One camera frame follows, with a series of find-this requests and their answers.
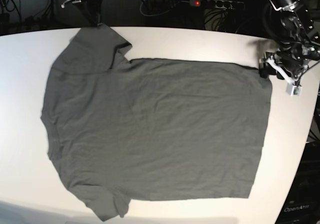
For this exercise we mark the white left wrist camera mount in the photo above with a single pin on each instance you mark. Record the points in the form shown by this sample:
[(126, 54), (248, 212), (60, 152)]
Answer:
[(293, 86)]

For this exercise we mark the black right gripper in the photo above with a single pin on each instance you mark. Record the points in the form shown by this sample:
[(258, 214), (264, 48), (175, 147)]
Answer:
[(90, 9)]

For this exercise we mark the black power strip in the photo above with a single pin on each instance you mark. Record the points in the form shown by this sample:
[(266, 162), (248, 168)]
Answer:
[(218, 4)]

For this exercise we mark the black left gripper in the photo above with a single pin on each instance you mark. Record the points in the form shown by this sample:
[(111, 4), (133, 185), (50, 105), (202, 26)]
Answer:
[(293, 57)]

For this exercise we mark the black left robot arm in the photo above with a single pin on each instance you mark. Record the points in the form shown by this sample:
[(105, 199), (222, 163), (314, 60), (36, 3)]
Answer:
[(289, 24)]

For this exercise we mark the black OpenArm base box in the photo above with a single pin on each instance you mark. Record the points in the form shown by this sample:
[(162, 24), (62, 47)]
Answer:
[(302, 205)]

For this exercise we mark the grey T-shirt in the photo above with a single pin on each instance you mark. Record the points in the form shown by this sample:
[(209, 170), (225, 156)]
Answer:
[(151, 129)]

